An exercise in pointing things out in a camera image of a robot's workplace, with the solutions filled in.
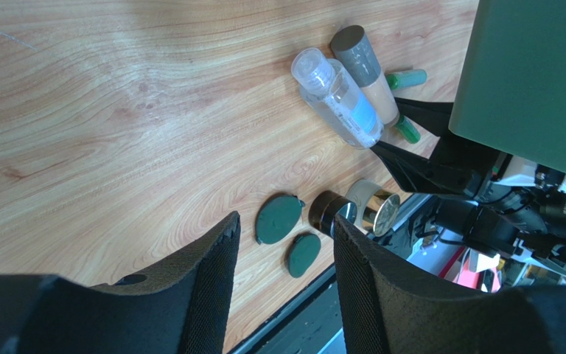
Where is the green round pad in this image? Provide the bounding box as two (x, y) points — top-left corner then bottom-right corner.
(254, 192), (306, 245)
(286, 233), (321, 278)

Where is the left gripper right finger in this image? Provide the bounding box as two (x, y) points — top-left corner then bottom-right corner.
(333, 216), (566, 353)

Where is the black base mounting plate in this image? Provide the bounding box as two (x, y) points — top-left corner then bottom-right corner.
(230, 265), (346, 353)

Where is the black round jar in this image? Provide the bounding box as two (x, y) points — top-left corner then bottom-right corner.
(308, 190), (358, 238)

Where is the green lipstick upper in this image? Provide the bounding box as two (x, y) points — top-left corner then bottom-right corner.
(385, 69), (427, 90)

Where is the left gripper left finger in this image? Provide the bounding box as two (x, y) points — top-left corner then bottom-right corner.
(0, 212), (241, 353)

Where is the green round pad upper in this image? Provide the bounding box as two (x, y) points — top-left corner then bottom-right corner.
(254, 192), (306, 245)

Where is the green top drawer box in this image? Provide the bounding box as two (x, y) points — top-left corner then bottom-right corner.
(449, 1), (566, 173)

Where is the gold rim compact jar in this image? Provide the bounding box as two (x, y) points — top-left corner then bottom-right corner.
(345, 179), (401, 237)

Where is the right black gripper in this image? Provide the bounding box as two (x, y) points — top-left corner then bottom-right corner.
(371, 97), (566, 270)

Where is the clear blue-label bottle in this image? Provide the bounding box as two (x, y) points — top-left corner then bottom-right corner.
(290, 48), (384, 149)

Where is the green lipstick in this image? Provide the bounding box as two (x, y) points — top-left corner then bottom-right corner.
(385, 69), (427, 90)
(394, 114), (421, 144)

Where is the green round pad lower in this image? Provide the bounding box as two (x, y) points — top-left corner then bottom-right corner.
(286, 233), (321, 278)

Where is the green lipstick lower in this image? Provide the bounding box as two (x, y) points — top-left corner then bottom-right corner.
(394, 114), (421, 144)

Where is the beige grey-cap tube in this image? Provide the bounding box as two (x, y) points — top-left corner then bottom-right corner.
(330, 25), (399, 128)

